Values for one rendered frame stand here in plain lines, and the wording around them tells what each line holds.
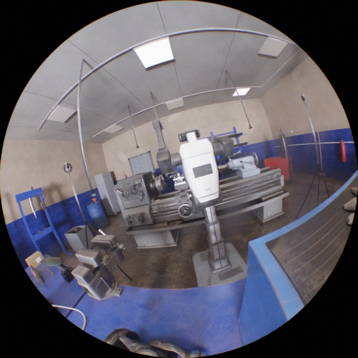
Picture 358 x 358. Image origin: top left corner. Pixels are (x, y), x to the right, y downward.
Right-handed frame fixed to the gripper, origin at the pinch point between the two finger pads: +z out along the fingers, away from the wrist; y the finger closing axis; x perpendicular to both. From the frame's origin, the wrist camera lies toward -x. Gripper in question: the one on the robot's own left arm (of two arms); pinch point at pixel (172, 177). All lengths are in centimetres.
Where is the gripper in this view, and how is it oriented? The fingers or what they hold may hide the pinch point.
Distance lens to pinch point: 148.8
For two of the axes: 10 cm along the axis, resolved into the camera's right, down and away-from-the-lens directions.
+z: 2.1, 7.7, 6.1
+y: -9.6, 2.7, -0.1
